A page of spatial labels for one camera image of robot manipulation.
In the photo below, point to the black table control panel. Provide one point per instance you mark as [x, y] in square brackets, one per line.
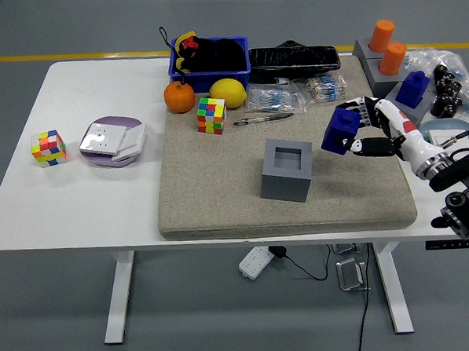
[442, 245]

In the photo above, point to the white wall socket panel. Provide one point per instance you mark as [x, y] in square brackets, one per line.
[100, 138]

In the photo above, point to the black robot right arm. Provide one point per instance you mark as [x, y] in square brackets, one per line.
[460, 167]

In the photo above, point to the white power strip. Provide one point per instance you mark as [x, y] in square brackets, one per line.
[255, 263]

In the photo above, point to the black wrapped rear-view mirror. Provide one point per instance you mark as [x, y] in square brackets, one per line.
[291, 60]

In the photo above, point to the grey square seal holder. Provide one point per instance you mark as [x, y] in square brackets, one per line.
[422, 112]
[286, 186]

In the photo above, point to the blue square seal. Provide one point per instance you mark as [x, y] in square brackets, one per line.
[411, 89]
[336, 132]

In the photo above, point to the small metal bracket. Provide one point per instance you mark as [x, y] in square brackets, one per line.
[346, 249]

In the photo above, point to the dark brown knobs cluster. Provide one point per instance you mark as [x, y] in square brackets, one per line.
[446, 93]

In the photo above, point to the bag of blue resistors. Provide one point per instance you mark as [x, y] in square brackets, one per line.
[273, 98]

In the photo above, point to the yellow lemon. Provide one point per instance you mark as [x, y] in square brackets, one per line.
[228, 93]

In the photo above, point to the white switch panel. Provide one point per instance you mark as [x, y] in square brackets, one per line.
[442, 135]
[132, 139]

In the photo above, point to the orange cylinder seal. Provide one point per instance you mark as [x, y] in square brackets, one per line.
[391, 59]
[381, 36]

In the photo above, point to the clear plastic bag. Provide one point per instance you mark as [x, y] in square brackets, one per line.
[467, 73]

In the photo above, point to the clear ballpoint pen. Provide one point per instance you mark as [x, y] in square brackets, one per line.
[263, 119]

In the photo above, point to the large colourful puzzle cube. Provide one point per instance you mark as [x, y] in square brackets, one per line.
[211, 115]

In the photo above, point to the large metal bracket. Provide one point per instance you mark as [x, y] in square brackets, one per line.
[352, 275]

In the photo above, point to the grey-brown mat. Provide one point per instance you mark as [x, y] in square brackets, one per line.
[219, 184]

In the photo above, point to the orange fruit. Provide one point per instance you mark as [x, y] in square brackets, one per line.
[179, 97]

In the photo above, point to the grey round seal holder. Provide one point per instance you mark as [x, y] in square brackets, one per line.
[361, 51]
[383, 87]

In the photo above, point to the small colourful puzzle cube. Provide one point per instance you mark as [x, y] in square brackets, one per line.
[48, 148]

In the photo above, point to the blue plastic bin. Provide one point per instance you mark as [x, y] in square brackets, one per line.
[221, 81]

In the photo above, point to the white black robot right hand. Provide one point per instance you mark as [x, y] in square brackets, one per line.
[410, 142]

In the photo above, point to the light blue plate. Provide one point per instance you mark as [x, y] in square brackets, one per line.
[452, 124]

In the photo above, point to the white table leg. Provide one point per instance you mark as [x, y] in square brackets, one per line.
[120, 295]
[394, 293]

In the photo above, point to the bag of tan resistors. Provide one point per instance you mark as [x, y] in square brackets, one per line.
[326, 88]

